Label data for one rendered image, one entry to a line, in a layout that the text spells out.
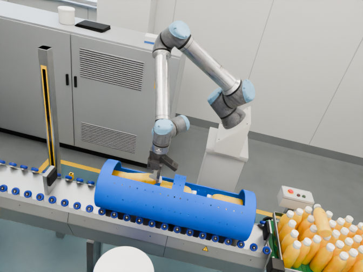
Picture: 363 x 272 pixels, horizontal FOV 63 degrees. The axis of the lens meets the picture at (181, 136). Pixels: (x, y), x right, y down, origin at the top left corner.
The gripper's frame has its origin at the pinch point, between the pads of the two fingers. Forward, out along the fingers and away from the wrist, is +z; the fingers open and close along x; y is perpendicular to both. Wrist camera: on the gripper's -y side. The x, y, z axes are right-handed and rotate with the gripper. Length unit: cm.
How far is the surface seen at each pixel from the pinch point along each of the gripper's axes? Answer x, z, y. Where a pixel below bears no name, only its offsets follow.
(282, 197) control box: -24, 13, -79
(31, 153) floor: -128, 120, 165
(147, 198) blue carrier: 12.2, 4.1, 3.3
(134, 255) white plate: 37.9, 17.6, 2.0
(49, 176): 4, 13, 63
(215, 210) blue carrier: 11.1, 2.7, -33.9
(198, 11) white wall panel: -269, -45, 12
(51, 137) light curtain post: -30, 12, 80
